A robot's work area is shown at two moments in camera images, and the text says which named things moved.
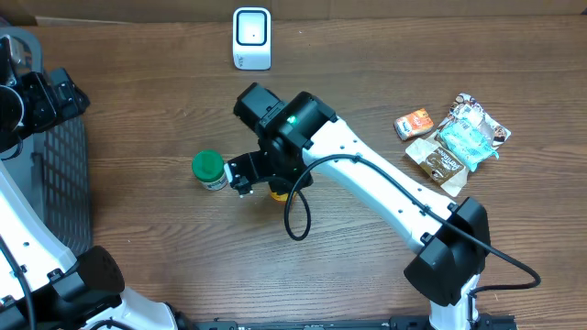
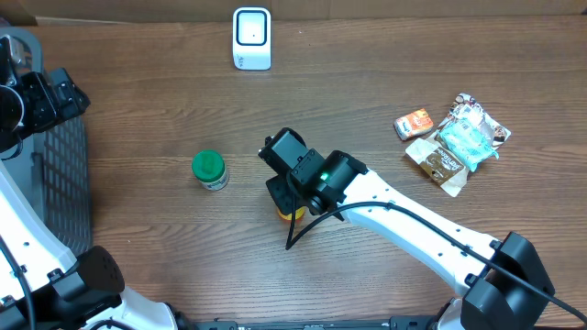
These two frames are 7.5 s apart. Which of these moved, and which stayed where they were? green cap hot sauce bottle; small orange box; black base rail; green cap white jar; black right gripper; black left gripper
Moved: green cap hot sauce bottle; black right gripper
Stayed: black left gripper; green cap white jar; black base rail; small orange box
